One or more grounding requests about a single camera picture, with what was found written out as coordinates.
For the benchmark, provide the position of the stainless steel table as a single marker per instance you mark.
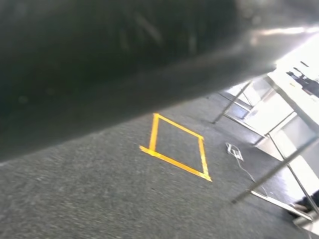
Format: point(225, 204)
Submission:
point(274, 172)

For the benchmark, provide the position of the person's foot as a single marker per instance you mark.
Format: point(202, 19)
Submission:
point(308, 203)

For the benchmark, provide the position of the yellow floor tape square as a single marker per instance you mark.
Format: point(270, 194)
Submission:
point(174, 163)

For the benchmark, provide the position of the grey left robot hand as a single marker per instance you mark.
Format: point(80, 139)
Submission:
point(100, 49)

